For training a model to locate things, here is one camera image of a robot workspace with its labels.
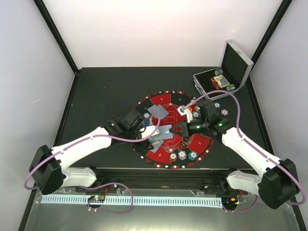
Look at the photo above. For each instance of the blue playing card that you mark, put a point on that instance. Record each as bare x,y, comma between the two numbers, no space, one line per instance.
152,108
161,112
164,132
156,146

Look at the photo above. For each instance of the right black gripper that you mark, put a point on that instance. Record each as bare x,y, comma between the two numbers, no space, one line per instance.
184,129

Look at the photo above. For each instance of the grey white chip stack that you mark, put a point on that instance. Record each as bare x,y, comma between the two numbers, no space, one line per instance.
224,112

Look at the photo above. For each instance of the green chip stack case front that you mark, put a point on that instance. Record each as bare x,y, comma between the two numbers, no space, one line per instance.
230,88

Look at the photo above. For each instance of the round red black poker mat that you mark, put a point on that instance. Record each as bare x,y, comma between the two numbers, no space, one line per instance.
199,143

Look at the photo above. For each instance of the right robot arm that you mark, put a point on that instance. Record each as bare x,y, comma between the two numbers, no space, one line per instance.
275,181

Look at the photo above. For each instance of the aluminium poker case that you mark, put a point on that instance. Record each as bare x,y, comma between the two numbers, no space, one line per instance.
236,66

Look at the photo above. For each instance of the red dice in case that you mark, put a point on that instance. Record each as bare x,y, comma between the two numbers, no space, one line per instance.
214,83

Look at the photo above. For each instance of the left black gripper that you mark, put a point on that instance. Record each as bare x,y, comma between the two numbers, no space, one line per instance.
143,147

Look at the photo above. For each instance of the pyramid card box in case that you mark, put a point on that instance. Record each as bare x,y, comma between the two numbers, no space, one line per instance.
221,81

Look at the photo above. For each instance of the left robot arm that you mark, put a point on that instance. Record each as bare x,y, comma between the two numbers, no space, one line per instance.
51,168

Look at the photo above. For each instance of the black triangular marker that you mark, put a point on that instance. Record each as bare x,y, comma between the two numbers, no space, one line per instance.
182,145

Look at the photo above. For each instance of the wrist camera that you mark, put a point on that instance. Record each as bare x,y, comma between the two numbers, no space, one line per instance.
184,111
149,132

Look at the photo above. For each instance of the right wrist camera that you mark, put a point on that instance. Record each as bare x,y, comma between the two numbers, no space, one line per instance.
184,111

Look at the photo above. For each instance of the white slotted cable duct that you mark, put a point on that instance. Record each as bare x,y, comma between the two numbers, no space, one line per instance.
128,200

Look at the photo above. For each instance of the green chip stack in case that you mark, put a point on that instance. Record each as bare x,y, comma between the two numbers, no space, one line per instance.
218,72

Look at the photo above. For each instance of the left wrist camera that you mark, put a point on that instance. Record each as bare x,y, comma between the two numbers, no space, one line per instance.
149,132

